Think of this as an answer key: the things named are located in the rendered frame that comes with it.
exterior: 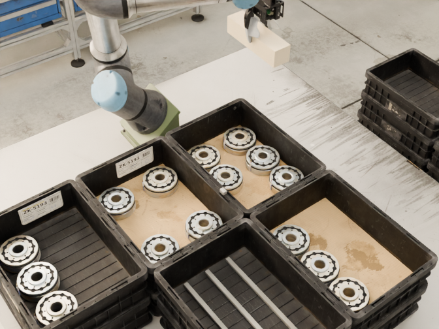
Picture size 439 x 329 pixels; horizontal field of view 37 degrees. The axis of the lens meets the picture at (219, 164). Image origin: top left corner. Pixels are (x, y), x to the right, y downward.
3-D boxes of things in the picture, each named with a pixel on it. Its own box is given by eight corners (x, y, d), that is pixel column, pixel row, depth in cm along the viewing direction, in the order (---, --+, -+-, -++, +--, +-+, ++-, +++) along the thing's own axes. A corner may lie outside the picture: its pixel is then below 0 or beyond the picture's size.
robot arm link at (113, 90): (119, 126, 213) (90, 111, 202) (113, 91, 218) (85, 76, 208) (147, 109, 208) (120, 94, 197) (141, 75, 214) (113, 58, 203)
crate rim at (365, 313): (246, 221, 175) (246, 215, 173) (328, 173, 188) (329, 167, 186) (354, 327, 152) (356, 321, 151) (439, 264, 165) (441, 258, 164)
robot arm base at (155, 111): (124, 120, 226) (104, 110, 218) (149, 84, 224) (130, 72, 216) (148, 142, 217) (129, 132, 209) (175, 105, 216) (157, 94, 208)
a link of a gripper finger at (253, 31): (251, 50, 200) (260, 22, 195) (240, 41, 203) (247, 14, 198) (259, 49, 202) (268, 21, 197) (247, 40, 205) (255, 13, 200)
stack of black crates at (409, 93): (348, 149, 307) (363, 70, 275) (393, 124, 319) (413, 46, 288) (412, 200, 284) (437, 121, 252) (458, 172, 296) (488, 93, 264)
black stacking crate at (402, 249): (245, 244, 182) (247, 217, 174) (324, 196, 194) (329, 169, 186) (348, 347, 159) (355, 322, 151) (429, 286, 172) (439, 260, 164)
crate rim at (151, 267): (73, 183, 185) (72, 177, 183) (162, 140, 198) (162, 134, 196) (151, 277, 162) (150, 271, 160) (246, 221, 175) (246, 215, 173)
